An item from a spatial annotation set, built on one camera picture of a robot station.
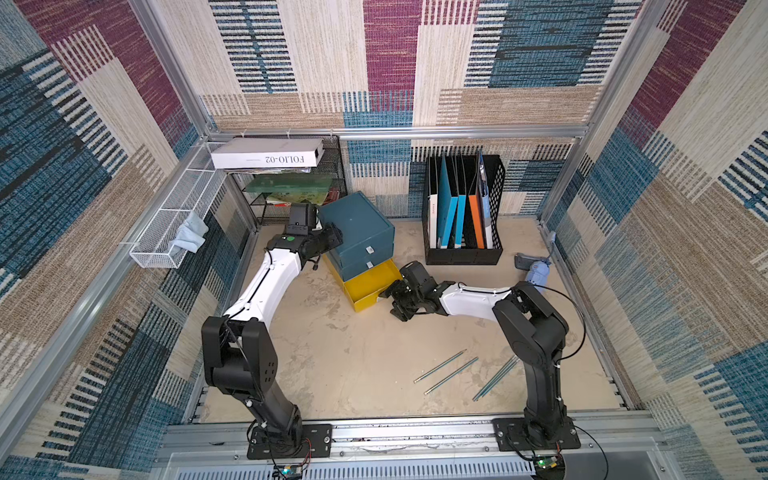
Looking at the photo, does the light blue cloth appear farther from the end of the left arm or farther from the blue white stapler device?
the blue white stapler device

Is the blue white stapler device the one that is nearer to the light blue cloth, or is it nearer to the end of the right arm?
the end of the right arm

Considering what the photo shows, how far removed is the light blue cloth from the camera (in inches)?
26.5

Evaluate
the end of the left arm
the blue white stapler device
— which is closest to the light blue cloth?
the end of the left arm
